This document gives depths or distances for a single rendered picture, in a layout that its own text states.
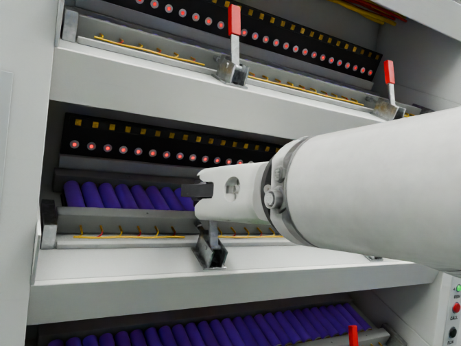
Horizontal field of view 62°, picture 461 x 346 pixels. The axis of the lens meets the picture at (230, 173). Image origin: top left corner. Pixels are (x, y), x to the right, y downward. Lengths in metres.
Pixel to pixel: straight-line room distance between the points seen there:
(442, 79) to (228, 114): 0.45
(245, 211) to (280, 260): 0.20
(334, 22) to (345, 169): 0.59
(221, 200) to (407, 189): 0.17
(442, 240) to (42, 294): 0.31
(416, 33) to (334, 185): 0.62
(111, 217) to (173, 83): 0.16
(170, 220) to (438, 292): 0.48
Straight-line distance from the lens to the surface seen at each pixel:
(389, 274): 0.64
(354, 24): 0.84
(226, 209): 0.32
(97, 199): 0.47
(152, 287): 0.41
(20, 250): 0.37
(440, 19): 0.70
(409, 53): 0.82
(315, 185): 0.24
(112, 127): 0.52
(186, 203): 0.51
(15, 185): 0.36
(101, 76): 0.37
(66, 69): 0.37
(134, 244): 0.43
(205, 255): 0.43
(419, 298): 0.77
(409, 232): 0.21
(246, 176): 0.30
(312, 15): 0.77
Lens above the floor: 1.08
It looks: 2 degrees down
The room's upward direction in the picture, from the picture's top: 7 degrees clockwise
